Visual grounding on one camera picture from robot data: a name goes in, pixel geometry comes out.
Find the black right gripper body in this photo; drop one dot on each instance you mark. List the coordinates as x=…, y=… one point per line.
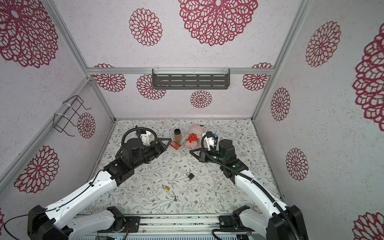
x=210, y=159

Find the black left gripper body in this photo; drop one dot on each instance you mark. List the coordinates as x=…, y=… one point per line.
x=149, y=153

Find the black padlock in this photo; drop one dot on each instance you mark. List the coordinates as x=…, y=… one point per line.
x=190, y=176

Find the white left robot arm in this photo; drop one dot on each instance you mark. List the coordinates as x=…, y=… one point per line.
x=59, y=220

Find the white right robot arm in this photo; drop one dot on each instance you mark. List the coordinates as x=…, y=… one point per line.
x=277, y=221

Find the red playing card box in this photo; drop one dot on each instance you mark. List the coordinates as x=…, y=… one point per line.
x=176, y=146

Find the amber spice jar black lid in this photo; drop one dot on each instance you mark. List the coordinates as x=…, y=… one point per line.
x=178, y=135

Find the pink plush toy red dress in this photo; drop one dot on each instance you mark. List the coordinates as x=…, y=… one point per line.
x=194, y=135

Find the small brass padlock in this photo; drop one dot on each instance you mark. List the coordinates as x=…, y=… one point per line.
x=166, y=188

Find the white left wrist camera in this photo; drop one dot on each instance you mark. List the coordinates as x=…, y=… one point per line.
x=144, y=136

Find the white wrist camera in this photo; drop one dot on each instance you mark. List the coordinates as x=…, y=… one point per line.
x=144, y=136
x=211, y=139

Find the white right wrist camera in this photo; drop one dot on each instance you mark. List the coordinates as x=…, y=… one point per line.
x=211, y=139

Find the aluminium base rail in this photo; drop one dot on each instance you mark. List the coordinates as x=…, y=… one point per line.
x=189, y=224

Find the dark grey wall shelf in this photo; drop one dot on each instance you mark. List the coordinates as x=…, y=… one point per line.
x=191, y=80

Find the black wire wall rack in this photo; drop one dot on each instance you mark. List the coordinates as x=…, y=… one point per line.
x=73, y=105

